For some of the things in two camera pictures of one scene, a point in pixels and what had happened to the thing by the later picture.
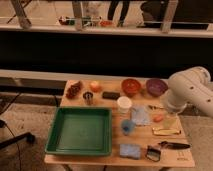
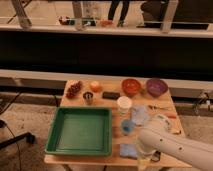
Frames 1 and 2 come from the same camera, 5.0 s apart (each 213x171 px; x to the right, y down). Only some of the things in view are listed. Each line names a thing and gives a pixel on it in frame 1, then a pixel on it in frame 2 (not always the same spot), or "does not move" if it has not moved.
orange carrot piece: x=158 y=118 -> x=171 y=115
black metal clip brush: x=152 y=154 does not move
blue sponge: x=130 y=150 does not move
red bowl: x=130 y=86 does not move
